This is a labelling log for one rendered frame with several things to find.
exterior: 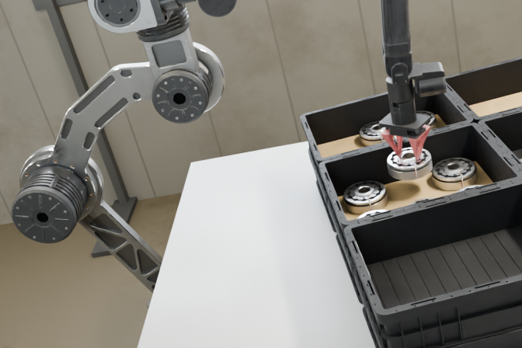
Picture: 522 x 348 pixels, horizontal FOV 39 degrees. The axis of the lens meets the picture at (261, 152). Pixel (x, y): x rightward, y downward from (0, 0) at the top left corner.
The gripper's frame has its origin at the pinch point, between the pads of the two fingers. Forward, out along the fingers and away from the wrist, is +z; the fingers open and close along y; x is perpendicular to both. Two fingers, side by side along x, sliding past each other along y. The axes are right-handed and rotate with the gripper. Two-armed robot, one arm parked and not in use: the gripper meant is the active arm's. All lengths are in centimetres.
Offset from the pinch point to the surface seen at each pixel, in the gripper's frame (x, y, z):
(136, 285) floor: -9, 150, 97
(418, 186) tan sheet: -2.3, -0.1, 10.2
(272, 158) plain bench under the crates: -21, 64, 25
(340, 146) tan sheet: -14.2, 30.8, 10.9
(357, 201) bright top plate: 12.5, 7.5, 7.4
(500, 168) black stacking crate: -5.2, -20.0, 3.1
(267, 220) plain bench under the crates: 8, 43, 24
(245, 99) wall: -100, 151, 51
